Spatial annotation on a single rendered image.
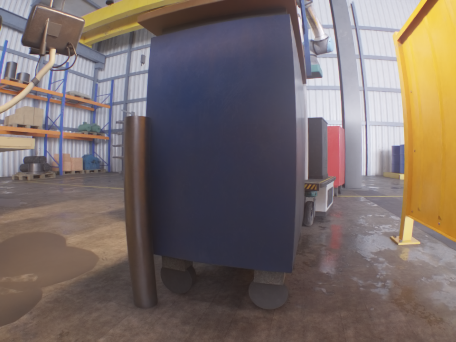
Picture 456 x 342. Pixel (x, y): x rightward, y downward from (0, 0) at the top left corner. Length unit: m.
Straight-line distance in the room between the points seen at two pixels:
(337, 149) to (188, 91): 2.95
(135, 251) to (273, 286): 0.42
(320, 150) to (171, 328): 1.83
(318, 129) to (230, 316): 1.76
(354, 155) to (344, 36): 2.18
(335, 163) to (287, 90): 2.91
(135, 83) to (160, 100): 11.44
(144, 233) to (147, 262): 0.09
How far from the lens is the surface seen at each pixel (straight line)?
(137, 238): 0.78
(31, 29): 1.52
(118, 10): 10.27
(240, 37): 0.78
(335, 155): 3.56
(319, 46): 2.04
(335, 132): 3.58
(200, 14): 0.86
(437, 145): 1.35
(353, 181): 4.54
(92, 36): 12.35
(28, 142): 2.82
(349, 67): 4.83
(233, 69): 0.74
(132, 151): 0.75
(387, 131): 10.21
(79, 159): 10.79
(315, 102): 9.80
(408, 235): 1.67
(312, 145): 2.23
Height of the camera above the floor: 0.46
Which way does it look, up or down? 2 degrees down
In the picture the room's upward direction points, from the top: straight up
